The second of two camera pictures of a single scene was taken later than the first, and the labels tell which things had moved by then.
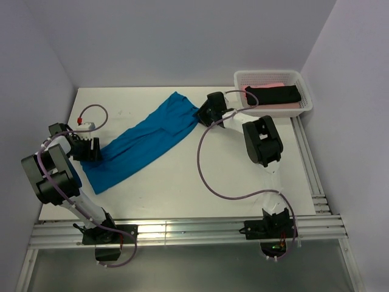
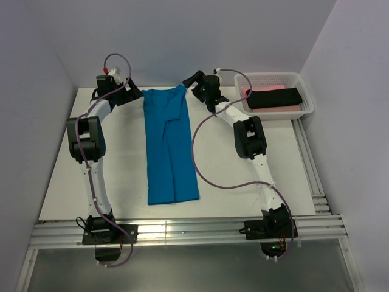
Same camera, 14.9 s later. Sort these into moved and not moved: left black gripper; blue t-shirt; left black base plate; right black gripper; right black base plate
Moved: right black gripper; left black gripper; blue t-shirt
Not moved: right black base plate; left black base plate
